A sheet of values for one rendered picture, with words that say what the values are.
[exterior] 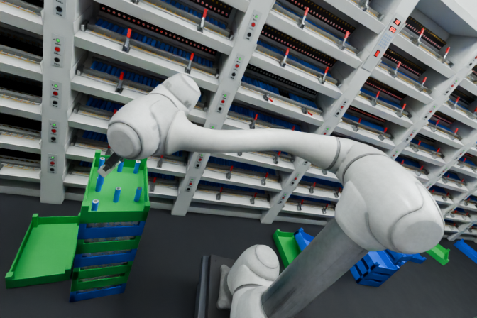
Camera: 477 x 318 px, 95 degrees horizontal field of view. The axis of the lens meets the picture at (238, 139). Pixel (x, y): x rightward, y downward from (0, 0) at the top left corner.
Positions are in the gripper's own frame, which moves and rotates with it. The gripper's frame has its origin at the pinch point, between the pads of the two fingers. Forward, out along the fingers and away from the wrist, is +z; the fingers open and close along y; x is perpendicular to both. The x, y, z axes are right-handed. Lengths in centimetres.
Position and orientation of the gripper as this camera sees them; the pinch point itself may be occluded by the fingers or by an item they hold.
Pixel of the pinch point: (108, 166)
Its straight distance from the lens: 84.2
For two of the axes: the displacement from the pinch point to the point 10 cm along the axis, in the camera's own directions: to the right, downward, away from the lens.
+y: 1.3, -3.9, 9.1
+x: -6.7, -7.1, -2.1
